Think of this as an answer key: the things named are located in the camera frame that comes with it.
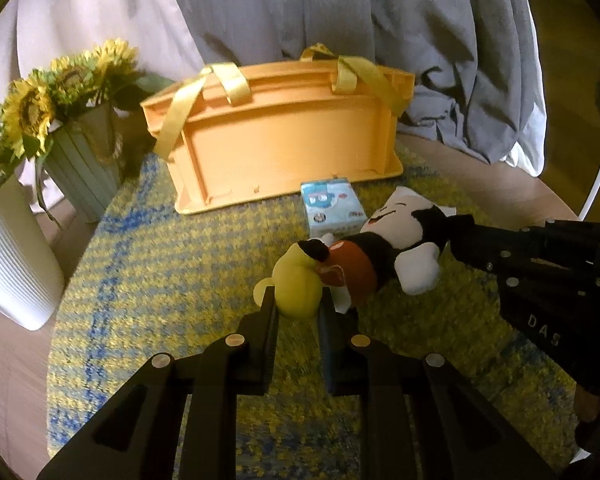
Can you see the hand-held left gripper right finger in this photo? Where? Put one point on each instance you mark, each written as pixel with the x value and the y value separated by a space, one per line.
pixel 326 355

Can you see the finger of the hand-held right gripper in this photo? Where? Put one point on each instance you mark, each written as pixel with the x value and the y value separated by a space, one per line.
pixel 540 280
pixel 485 235

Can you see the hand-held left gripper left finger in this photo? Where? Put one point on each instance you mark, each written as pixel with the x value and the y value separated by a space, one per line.
pixel 269 345

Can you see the mouse plush toy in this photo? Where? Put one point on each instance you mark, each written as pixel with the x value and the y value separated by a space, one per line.
pixel 375 255

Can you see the person's right hand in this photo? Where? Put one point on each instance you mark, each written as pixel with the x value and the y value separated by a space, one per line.
pixel 590 410

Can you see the white sheer curtain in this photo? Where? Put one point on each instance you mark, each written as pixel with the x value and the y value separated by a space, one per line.
pixel 522 157

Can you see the white curved pole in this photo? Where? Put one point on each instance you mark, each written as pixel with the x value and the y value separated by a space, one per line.
pixel 597 180

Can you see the yellow blue plaid table runner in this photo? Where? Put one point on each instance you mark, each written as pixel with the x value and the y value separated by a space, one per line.
pixel 180 270

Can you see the blue tissue pack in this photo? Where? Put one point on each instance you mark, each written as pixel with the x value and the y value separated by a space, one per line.
pixel 330 205

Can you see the wide grey curtain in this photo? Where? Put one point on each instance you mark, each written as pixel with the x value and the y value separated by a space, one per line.
pixel 370 10

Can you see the green pot with sunflowers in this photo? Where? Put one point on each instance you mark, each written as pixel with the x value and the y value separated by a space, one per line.
pixel 85 160

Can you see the white ribbed pot with plant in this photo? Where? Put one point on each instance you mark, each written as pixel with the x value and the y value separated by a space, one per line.
pixel 10 260

